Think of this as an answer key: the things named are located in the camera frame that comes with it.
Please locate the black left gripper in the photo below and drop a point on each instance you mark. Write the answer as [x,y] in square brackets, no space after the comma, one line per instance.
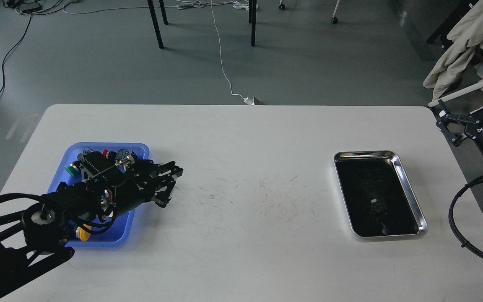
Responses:
[147,181]

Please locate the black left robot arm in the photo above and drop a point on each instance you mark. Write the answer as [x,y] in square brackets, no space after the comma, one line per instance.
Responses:
[35,240]

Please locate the blue plastic tray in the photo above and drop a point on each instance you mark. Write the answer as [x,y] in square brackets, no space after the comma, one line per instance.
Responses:
[120,231]

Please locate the beige cloth on chair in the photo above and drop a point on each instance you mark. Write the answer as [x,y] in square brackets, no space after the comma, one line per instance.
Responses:
[466,36]

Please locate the white power adapter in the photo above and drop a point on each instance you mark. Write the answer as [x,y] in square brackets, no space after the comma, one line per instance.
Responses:
[252,101]

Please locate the silver metal tray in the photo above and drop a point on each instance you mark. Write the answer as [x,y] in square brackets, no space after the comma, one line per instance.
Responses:
[379,200]

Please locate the black table leg left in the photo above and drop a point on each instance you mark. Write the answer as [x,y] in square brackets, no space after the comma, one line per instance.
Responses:
[155,21]

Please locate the black table leg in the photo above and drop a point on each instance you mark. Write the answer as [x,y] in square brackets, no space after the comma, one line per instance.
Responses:
[155,21]
[252,4]

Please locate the black table leg right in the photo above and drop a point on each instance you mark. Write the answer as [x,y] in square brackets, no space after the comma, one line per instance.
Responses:
[252,4]

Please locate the red push button switch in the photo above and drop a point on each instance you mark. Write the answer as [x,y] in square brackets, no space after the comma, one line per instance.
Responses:
[116,156]

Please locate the green push button switch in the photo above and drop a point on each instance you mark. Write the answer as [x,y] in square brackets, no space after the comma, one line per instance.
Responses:
[74,168]

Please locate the yellow push button switch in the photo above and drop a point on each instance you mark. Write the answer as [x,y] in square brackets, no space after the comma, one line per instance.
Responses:
[83,233]

